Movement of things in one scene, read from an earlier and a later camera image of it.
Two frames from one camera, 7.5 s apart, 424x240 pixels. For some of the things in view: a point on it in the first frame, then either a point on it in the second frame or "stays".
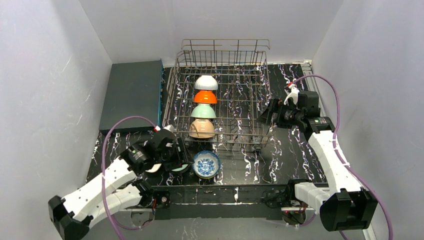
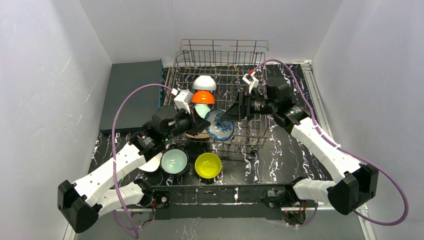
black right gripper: [275, 112] -> [245, 106]
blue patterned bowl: [206, 164] -> [219, 129]
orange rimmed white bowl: [204, 96] stays
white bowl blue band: [207, 82] stays
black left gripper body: [182, 153] -> [193, 120]
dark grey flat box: [133, 88] stays
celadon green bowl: [203, 111] stays
